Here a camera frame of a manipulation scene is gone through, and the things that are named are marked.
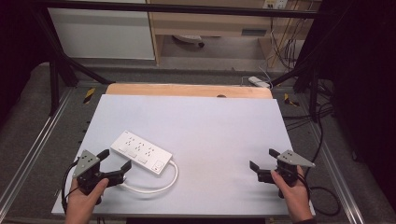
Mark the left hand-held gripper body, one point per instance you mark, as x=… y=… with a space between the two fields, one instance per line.
x=85 y=163

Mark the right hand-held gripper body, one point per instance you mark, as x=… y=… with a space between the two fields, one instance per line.
x=291 y=169

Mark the person's right hand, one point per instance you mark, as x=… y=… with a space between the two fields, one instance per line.
x=294 y=196

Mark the person's left hand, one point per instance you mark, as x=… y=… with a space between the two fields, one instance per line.
x=84 y=202

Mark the yellow black tape strip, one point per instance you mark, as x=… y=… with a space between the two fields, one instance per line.
x=290 y=100
x=89 y=95

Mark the black metal stand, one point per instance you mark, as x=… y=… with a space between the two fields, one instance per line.
x=54 y=84
x=313 y=93

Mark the small white power strip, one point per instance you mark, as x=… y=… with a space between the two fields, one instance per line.
x=258 y=81

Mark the wooden board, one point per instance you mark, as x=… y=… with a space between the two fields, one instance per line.
x=186 y=90

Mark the black curtain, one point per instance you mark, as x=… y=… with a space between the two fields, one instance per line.
x=18 y=46
x=364 y=93

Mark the white cabinet panel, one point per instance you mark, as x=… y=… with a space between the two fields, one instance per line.
x=102 y=34

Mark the white device under desk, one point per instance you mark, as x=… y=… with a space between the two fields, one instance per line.
x=188 y=38

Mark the wooden desk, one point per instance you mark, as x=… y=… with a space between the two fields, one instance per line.
x=211 y=23

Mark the black metal crossbar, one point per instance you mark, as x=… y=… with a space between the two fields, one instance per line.
x=186 y=9

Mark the aluminium rail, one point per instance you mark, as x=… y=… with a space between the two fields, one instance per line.
x=336 y=174
x=34 y=146

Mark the white wall socket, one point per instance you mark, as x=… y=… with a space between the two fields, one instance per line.
x=275 y=3

